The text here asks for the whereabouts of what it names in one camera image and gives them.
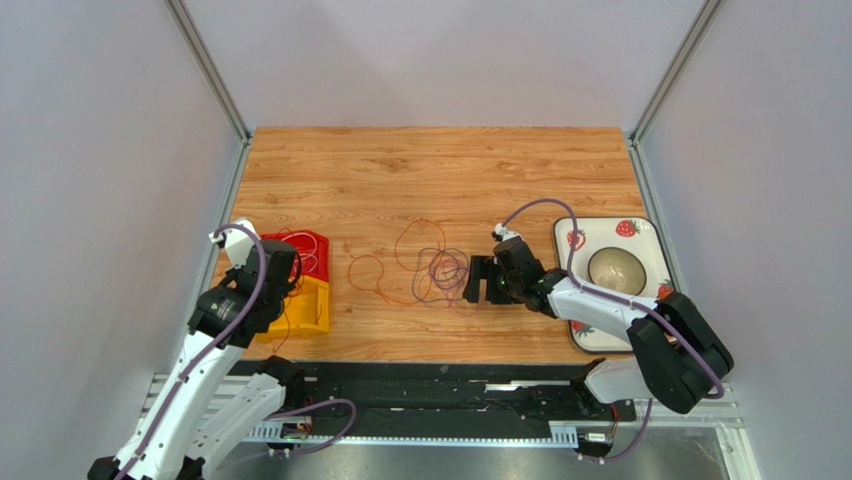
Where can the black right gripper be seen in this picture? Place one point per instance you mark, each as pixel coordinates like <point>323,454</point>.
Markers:
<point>494,280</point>

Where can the beige ceramic bowl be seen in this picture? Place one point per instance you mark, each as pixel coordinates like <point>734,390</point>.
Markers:
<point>617,269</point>

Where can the strawberry pattern tray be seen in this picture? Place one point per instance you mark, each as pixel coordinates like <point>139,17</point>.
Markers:
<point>636,235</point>

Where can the yellow plastic bin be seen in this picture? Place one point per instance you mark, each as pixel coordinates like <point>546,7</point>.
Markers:
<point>306,312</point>

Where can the red plastic bin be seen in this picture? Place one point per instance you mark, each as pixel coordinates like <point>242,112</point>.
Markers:
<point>314,251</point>

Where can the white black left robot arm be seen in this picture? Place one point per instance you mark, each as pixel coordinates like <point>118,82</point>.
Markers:
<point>173,441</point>

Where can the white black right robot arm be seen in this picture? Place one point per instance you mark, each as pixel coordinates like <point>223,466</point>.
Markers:
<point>677,359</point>

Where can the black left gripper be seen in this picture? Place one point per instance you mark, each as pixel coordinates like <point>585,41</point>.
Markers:
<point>287,287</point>

